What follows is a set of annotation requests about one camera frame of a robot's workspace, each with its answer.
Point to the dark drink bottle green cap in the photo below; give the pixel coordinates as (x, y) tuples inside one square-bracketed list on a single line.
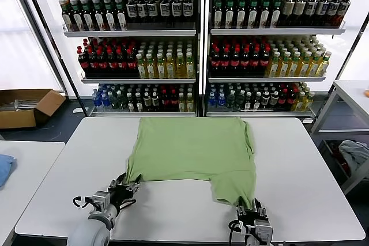
[(86, 18), (109, 18), (265, 12), (217, 12), (120, 18), (253, 12), (76, 18), (67, 18), (241, 12), (276, 12), (229, 12), (97, 18)]

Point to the small yellow tea bottle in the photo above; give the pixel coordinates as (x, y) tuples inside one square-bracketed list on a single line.
[(299, 102), (181, 103), (308, 102), (189, 103)]

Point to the white frame side table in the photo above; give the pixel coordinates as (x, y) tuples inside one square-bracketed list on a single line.
[(346, 90)]

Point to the black slanted pole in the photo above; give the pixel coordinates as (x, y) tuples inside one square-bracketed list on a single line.
[(52, 44), (350, 56)]

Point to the dark bottle blue white label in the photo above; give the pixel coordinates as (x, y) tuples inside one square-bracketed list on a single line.
[(142, 9), (152, 9), (334, 8), (311, 8), (131, 9), (323, 8), (176, 9), (165, 9), (344, 8), (187, 9)]

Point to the clear plastic pieces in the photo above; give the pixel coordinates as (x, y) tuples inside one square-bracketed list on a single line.
[(20, 105)]

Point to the small cola bottle red cap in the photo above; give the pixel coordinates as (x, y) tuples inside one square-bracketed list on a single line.
[(165, 102), (173, 102), (284, 99), (291, 99)]

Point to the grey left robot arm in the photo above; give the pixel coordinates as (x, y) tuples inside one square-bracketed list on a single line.
[(89, 231)]

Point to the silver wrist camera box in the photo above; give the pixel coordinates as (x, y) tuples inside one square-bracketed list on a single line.
[(101, 198), (263, 230)]

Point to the brown cardboard box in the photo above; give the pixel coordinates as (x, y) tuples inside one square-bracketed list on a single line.
[(17, 119)]

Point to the small dark bottle beige label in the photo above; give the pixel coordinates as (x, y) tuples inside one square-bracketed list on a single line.
[(274, 100), (265, 100), (155, 102), (147, 102)]

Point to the small white floor object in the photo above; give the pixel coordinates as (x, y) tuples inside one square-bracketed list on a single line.
[(78, 110)]

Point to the grey cloth pile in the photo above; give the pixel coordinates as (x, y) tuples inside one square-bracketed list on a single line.
[(356, 151)]

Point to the white metal shelf rack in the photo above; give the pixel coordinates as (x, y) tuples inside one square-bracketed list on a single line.
[(276, 31), (129, 33)]

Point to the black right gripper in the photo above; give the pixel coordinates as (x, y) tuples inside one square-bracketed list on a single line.
[(250, 216)]

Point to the small bottle green label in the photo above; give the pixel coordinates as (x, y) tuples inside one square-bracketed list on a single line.
[(257, 102), (248, 102), (139, 103), (130, 103)]

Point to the yellow tea bottle green label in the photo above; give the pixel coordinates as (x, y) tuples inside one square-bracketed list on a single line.
[(170, 67), (315, 66), (295, 66), (150, 67), (275, 66), (180, 67), (160, 67), (285, 66), (189, 67), (141, 67), (305, 66), (325, 66)]

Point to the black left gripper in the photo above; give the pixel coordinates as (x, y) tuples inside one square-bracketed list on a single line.
[(124, 192)]

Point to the red item under table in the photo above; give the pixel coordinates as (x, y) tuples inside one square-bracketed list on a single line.
[(341, 158)]

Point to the blue water bottle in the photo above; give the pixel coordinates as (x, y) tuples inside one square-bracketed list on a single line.
[(212, 100), (105, 100), (96, 100), (221, 100)]

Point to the blue cloth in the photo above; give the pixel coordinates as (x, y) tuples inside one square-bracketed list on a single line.
[(5, 168)]

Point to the green polo shirt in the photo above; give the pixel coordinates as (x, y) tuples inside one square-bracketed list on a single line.
[(190, 151)]

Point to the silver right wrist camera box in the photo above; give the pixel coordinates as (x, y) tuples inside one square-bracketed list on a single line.
[(263, 230)]

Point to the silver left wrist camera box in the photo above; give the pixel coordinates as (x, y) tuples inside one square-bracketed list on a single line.
[(101, 198)]

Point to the orange object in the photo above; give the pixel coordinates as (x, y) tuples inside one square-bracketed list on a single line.
[(366, 92)]

